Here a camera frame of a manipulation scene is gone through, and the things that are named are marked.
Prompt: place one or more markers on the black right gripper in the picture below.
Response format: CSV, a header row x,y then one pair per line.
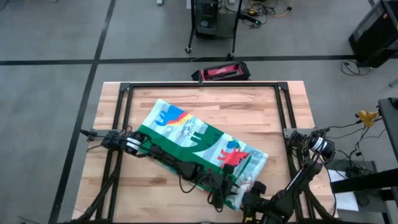
x,y
258,210

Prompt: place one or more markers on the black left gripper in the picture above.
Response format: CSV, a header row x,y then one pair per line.
x,y
220,188

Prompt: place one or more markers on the dinosaur print towel green backing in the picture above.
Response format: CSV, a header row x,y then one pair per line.
x,y
199,137

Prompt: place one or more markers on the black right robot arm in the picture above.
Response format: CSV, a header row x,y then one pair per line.
x,y
298,183

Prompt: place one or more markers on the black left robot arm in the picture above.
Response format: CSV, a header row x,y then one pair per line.
x,y
174,160

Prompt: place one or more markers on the white paper sheet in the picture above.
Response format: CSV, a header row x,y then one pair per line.
x,y
345,199

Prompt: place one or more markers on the red and black tool case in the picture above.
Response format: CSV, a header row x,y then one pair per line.
x,y
220,72

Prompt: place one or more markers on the black power strip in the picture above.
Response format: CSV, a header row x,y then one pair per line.
x,y
250,18

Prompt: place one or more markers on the black wheeled cart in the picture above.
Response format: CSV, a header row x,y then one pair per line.
x,y
206,18

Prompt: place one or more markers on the black equipment cabinet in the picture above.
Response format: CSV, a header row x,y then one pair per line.
x,y
376,34

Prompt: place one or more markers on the black metal table frame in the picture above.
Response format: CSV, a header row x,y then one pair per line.
x,y
202,84

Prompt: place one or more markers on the black side workstation frame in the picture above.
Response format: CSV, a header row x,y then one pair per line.
x,y
388,124

